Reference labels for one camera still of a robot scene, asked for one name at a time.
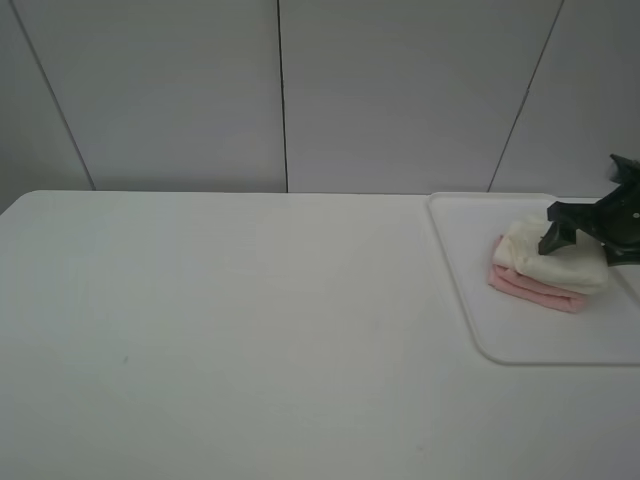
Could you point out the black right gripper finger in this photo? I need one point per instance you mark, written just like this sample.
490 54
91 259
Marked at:
559 235

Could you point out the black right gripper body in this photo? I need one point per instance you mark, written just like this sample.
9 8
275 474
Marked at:
613 221

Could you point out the white towel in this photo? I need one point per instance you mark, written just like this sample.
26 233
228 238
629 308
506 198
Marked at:
581 268

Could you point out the pink towel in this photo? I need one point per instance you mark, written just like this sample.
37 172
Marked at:
513 283

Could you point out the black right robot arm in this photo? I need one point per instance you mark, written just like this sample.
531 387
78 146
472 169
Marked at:
624 169

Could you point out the white plastic tray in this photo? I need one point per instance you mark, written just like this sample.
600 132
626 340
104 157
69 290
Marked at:
513 331

